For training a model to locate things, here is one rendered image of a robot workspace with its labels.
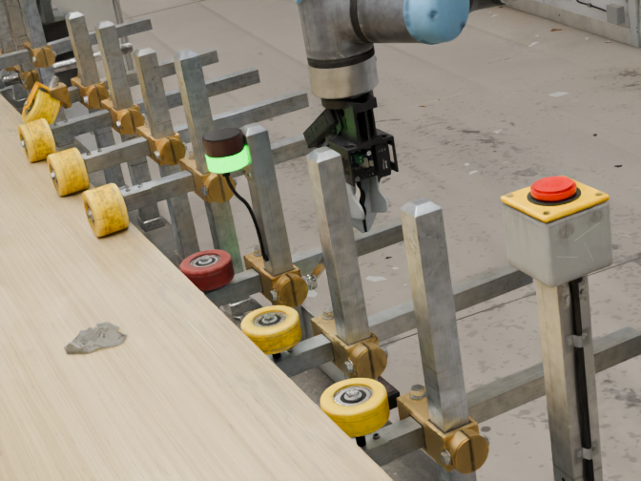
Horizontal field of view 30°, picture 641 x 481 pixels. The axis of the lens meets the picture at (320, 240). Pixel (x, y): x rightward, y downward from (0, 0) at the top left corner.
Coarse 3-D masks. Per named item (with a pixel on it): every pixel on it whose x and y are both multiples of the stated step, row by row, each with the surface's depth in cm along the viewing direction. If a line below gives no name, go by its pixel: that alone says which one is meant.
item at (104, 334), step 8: (88, 328) 165; (96, 328) 167; (104, 328) 167; (112, 328) 165; (80, 336) 165; (88, 336) 165; (96, 336) 165; (104, 336) 165; (112, 336) 165; (120, 336) 165; (72, 344) 164; (80, 344) 165; (88, 344) 163; (96, 344) 164; (104, 344) 164; (112, 344) 164; (72, 352) 164; (80, 352) 163
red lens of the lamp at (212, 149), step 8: (240, 136) 173; (208, 144) 173; (216, 144) 172; (224, 144) 172; (232, 144) 172; (240, 144) 173; (208, 152) 173; (216, 152) 172; (224, 152) 172; (232, 152) 173
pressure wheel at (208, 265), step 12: (204, 252) 187; (216, 252) 186; (180, 264) 184; (192, 264) 184; (204, 264) 183; (216, 264) 182; (228, 264) 182; (192, 276) 181; (204, 276) 181; (216, 276) 181; (228, 276) 183; (204, 288) 181; (216, 288) 182
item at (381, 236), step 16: (384, 224) 197; (400, 224) 196; (368, 240) 194; (384, 240) 195; (400, 240) 197; (304, 256) 191; (320, 256) 191; (240, 272) 189; (256, 272) 188; (304, 272) 191; (224, 288) 185; (240, 288) 186; (256, 288) 188; (224, 304) 186
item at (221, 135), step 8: (224, 128) 177; (232, 128) 176; (208, 136) 174; (216, 136) 174; (224, 136) 173; (232, 136) 172; (248, 168) 177; (224, 176) 176; (248, 176) 177; (248, 208) 179; (256, 224) 181; (264, 256) 183
